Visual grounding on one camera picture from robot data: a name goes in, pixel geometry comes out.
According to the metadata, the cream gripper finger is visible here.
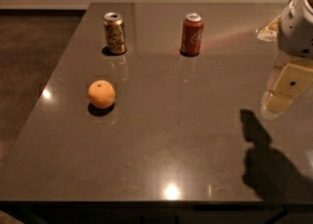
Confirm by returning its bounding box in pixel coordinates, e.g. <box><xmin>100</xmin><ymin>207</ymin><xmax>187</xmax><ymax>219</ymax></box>
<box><xmin>264</xmin><ymin>92</ymin><xmax>292</xmax><ymax>113</ymax></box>

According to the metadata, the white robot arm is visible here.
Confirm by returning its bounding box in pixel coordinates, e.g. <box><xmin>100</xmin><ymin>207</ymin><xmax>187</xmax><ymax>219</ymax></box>
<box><xmin>258</xmin><ymin>0</ymin><xmax>313</xmax><ymax>115</ymax></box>

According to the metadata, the red soda can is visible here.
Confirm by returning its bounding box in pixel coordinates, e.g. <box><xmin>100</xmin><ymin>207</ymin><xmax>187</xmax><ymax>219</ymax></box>
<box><xmin>180</xmin><ymin>13</ymin><xmax>204</xmax><ymax>56</ymax></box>

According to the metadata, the orange fruit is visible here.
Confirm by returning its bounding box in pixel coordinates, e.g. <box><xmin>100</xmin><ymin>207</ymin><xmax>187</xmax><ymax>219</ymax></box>
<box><xmin>88</xmin><ymin>80</ymin><xmax>115</xmax><ymax>109</ymax></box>

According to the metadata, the gold patterned soda can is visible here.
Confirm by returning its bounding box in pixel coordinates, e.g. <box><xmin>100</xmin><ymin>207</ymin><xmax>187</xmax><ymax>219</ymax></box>
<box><xmin>103</xmin><ymin>12</ymin><xmax>127</xmax><ymax>55</ymax></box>

